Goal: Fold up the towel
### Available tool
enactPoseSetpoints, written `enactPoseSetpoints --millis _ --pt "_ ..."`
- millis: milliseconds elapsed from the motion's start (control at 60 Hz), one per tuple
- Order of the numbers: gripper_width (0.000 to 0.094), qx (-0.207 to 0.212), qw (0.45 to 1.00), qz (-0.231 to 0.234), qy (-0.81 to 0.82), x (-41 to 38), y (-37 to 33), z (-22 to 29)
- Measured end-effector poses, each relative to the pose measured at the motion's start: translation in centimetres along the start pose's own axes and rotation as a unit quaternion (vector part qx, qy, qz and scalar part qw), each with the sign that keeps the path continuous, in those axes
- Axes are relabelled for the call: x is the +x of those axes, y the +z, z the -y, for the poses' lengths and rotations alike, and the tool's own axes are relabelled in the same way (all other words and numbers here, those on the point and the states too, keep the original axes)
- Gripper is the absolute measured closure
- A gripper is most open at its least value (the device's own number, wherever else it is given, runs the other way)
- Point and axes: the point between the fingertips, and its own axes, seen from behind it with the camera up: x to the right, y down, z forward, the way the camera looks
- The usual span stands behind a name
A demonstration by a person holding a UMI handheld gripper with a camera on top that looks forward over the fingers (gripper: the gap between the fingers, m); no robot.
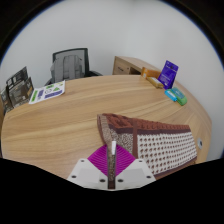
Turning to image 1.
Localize grey mesh office chair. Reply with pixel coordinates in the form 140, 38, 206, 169
44, 47, 104, 87

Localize small blue box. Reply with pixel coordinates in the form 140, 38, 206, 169
164, 88, 178, 102

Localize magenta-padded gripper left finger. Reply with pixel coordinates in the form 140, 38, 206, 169
67, 144, 110, 190

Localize small brown cardboard box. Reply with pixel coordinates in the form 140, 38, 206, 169
0, 85, 14, 114

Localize green box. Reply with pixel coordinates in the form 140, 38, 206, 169
171, 87, 188, 107

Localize white printed leaflet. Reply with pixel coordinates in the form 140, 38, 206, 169
28, 79, 67, 105

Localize brown patterned towel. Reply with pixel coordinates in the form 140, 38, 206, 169
96, 113, 198, 191

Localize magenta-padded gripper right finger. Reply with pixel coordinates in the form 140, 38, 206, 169
115, 145, 157, 191

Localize purple standing card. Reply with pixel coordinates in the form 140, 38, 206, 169
157, 60, 179, 90

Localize low wooden side cabinet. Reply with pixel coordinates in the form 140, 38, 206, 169
112, 55, 162, 79

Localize orange box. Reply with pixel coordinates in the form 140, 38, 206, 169
140, 66, 162, 80

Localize small tan box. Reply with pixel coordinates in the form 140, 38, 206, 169
146, 76, 165, 90

